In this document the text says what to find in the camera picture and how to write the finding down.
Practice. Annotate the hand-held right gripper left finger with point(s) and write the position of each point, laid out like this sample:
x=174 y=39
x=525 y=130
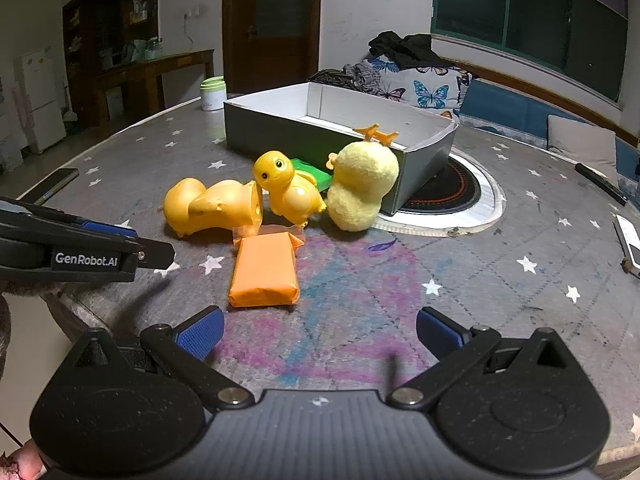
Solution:
x=202 y=332

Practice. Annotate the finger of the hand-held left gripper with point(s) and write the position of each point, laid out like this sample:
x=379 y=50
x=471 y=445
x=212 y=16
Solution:
x=107 y=228
x=155 y=256

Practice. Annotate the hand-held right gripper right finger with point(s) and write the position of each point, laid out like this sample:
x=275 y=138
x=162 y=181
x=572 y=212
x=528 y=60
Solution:
x=440 y=332

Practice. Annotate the large yellow plastic duck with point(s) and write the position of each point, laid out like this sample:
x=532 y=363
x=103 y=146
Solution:
x=220 y=205

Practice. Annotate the orange packet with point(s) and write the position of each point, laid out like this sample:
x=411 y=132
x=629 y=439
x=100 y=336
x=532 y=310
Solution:
x=262 y=270

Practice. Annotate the small yellow plastic duck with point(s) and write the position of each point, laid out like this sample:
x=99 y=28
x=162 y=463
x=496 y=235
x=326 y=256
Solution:
x=290 y=195

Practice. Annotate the grey cardboard box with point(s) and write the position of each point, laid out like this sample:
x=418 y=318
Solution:
x=260 y=130

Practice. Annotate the yellow plush duck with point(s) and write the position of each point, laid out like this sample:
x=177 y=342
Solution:
x=360 y=180

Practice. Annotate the black smartphone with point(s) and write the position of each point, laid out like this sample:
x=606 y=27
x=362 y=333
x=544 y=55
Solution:
x=50 y=185

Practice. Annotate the grey star print tablecloth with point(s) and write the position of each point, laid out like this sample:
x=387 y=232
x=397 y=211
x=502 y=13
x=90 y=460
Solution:
x=500 y=285

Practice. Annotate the white fridge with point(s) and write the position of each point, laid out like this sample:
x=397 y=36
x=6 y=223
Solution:
x=42 y=95

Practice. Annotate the wooden side table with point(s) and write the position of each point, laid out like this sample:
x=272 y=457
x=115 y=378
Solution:
x=150 y=67

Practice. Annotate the white jar with green lid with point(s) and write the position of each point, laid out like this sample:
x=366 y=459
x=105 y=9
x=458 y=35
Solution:
x=212 y=95

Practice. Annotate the white remote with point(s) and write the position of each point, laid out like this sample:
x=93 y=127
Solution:
x=631 y=245

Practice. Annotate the wooden shelf cabinet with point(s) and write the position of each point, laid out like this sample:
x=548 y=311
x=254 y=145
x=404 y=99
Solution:
x=100 y=10

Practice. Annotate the black stick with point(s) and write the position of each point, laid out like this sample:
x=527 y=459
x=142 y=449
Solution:
x=600 y=182

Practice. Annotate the blue sofa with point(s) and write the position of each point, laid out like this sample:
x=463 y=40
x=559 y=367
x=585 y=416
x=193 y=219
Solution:
x=505 y=105

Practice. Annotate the grey cushion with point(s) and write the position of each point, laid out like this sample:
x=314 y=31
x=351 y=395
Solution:
x=580 y=140

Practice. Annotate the butterfly print pillow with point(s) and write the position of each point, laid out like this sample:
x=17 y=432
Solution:
x=430 y=87

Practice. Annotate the brown wooden door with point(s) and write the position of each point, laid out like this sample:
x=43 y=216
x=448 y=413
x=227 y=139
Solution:
x=270 y=20

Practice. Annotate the plaid cloth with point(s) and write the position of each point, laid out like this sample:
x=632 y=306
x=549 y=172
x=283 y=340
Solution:
x=350 y=77

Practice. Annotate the black clothes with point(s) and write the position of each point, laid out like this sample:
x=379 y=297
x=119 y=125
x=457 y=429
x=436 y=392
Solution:
x=410 y=47

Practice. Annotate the dark window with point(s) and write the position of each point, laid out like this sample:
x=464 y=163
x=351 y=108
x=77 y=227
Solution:
x=540 y=10

